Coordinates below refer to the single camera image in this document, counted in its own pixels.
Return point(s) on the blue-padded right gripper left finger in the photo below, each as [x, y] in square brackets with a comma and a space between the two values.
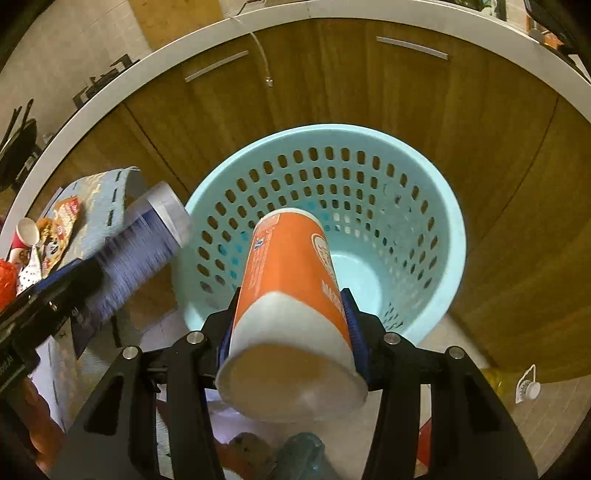
[114, 434]

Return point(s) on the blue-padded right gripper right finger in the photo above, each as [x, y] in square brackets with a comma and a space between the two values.
[473, 435]

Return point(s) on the white polka dot paper bag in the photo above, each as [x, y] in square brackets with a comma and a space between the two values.
[30, 271]

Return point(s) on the red plastic bag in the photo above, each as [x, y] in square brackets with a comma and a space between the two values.
[8, 283]

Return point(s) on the orange panda snack bag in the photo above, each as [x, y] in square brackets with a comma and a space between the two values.
[55, 233]

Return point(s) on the red white paper cup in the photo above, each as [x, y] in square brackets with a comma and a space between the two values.
[25, 238]

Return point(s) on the orange paper cup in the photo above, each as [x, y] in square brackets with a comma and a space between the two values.
[290, 354]

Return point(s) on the light blue perforated trash basket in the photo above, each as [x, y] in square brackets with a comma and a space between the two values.
[393, 224]

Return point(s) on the white kitchen counter with cabinets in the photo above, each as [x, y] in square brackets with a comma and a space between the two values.
[504, 119]

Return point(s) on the left hand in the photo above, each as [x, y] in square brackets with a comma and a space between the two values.
[45, 434]

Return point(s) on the black gas stove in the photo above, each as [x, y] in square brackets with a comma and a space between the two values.
[96, 84]

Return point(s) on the wooden cutting board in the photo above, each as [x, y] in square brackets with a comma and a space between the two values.
[163, 21]

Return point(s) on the black wok with handle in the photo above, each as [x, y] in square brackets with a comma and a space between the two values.
[17, 145]

